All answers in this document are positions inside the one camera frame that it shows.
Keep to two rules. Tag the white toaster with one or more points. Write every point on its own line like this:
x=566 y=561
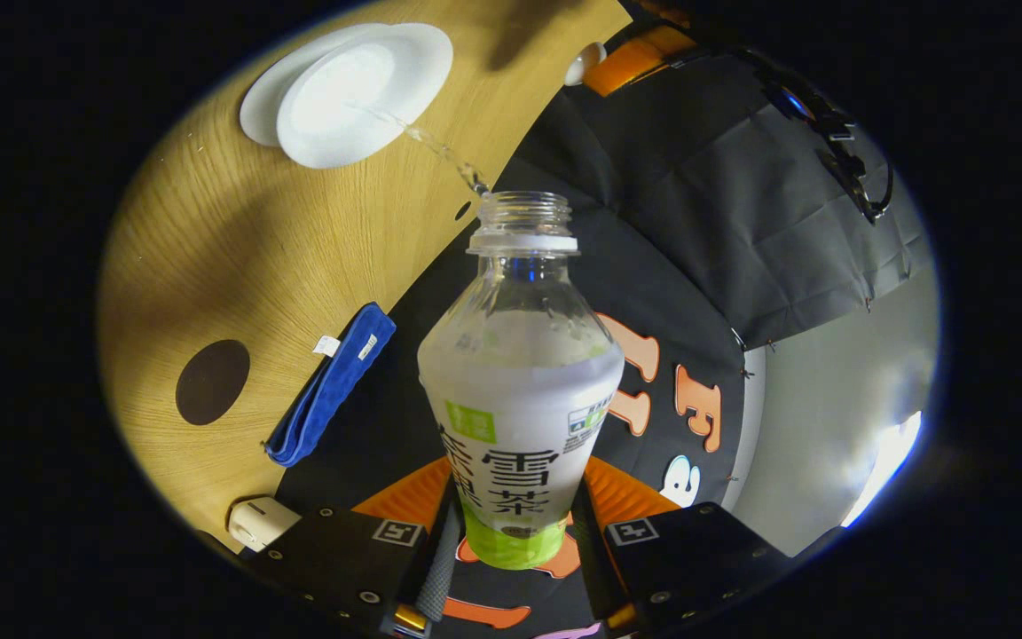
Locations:
x=261 y=524

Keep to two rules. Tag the clear water bottle white label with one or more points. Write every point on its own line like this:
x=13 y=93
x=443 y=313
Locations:
x=520 y=399

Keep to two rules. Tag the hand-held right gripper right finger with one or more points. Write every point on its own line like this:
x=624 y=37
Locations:
x=697 y=559

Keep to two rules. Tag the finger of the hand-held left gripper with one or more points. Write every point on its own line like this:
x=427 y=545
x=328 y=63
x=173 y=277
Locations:
x=635 y=60
x=666 y=14

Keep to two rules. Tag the blue folded towel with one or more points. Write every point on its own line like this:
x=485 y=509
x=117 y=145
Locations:
x=334 y=386

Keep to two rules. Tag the white saucer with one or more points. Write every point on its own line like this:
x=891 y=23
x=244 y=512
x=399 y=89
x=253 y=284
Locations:
x=261 y=106

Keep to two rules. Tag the dark round coaster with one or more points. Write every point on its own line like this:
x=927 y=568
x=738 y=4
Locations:
x=213 y=382

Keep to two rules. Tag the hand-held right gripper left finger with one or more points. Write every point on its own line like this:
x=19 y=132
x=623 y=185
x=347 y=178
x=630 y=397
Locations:
x=342 y=559

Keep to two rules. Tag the white teacup lid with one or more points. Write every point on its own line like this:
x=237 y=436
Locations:
x=584 y=64

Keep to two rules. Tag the white teacup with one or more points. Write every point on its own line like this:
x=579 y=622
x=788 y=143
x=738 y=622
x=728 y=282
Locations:
x=360 y=98

